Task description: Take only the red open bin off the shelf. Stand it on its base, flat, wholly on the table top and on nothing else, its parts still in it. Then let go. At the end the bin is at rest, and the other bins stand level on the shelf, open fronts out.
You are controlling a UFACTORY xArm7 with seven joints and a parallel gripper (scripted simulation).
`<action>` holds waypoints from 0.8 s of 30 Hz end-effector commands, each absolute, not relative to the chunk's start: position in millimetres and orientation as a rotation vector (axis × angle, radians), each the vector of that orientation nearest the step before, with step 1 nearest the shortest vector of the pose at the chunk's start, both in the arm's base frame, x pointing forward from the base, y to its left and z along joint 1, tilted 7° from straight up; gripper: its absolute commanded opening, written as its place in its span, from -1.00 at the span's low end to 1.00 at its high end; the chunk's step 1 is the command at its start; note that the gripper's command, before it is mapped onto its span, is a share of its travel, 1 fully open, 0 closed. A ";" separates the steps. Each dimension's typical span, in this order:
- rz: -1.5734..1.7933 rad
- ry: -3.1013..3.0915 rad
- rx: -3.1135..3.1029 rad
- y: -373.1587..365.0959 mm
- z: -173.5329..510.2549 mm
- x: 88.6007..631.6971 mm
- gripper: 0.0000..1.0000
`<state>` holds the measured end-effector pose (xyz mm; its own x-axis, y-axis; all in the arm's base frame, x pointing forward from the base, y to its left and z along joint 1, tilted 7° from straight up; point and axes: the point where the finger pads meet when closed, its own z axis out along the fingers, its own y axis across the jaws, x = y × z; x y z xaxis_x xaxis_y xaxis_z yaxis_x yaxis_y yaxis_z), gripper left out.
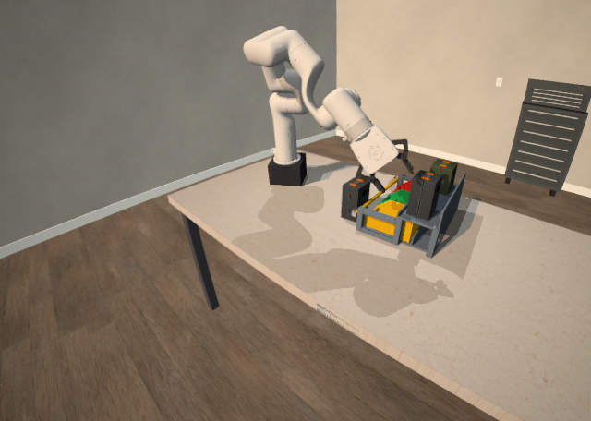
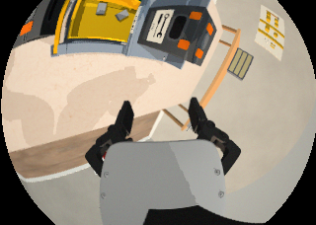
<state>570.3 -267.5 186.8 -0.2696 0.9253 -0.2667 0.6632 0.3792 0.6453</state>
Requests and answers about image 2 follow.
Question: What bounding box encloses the yellow open bin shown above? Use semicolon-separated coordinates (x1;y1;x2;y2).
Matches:
67;0;140;42

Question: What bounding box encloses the black case with orange latches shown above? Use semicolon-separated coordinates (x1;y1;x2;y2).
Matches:
12;0;65;49

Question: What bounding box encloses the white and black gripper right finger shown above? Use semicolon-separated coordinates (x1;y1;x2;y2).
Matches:
188;97;241;176

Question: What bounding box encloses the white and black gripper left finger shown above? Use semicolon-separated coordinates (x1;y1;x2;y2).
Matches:
85;101;134;177

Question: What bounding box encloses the grey metal shelf rack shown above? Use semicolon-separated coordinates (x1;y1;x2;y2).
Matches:
50;0;210;70

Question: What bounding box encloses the yellow bar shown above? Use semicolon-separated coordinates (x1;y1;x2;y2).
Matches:
53;0;70;53

